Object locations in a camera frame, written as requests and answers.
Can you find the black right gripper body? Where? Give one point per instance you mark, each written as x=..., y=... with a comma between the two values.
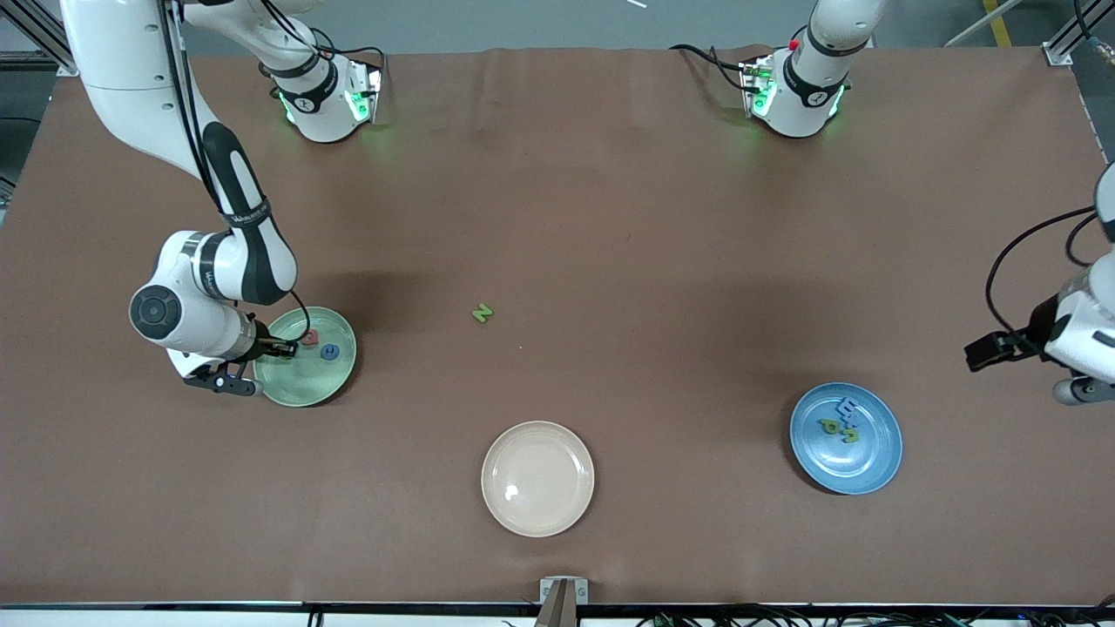
x=260, y=349

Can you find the red foam letter Q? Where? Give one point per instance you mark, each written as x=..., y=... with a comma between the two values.
x=312, y=338

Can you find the blue foam letter C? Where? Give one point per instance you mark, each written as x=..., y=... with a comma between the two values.
x=329, y=353

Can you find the blue foam letter E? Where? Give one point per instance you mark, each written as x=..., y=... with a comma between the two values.
x=847, y=407

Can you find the green foam letter p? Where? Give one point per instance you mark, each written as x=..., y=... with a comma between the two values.
x=830, y=426

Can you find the green foam letter N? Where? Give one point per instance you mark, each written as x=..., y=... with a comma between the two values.
x=482, y=313

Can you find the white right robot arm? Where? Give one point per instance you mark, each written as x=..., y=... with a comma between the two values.
x=235, y=261

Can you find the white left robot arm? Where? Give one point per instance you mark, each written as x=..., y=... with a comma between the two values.
x=806, y=96

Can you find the pale green plate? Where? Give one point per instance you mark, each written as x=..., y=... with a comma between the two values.
x=314, y=383

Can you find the blue plate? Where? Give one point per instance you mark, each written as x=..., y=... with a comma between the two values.
x=862, y=470

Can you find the brown table cloth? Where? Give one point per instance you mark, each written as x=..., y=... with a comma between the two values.
x=488, y=174

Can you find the beige plate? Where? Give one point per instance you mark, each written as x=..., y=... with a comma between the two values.
x=537, y=479

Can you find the white tube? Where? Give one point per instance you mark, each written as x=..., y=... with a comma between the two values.
x=967, y=33

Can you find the aluminium frame post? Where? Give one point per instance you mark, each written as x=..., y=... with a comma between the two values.
x=1058, y=54
x=35, y=35

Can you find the white table edge rail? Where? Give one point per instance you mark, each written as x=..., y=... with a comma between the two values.
x=174, y=620

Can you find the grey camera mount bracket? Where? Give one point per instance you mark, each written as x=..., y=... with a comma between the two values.
x=547, y=592

